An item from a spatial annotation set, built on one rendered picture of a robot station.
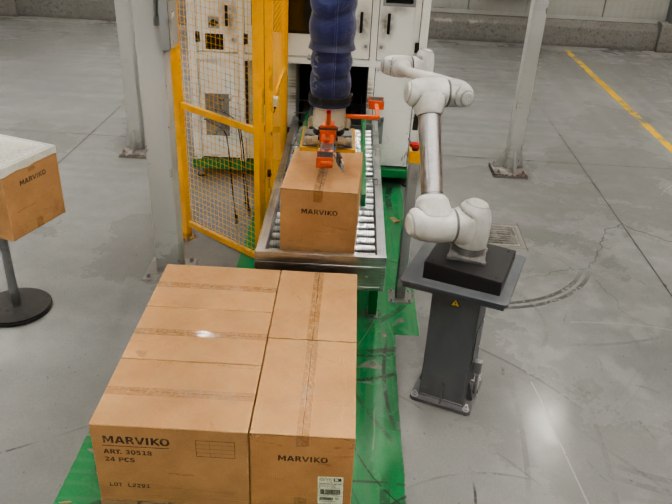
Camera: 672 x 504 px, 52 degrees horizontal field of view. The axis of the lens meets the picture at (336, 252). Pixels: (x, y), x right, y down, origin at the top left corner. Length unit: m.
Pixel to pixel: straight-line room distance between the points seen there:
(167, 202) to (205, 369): 1.72
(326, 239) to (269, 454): 1.35
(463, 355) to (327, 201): 1.03
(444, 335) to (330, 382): 0.79
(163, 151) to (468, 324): 2.10
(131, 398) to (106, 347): 1.25
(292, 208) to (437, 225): 0.86
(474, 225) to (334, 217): 0.80
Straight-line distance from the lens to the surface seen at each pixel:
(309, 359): 3.00
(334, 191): 3.54
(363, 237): 3.96
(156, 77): 4.17
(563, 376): 4.06
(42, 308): 4.47
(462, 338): 3.42
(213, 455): 2.77
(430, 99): 3.23
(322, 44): 3.53
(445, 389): 3.63
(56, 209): 4.15
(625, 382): 4.16
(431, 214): 3.10
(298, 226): 3.64
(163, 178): 4.38
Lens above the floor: 2.38
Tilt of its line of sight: 29 degrees down
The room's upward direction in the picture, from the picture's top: 3 degrees clockwise
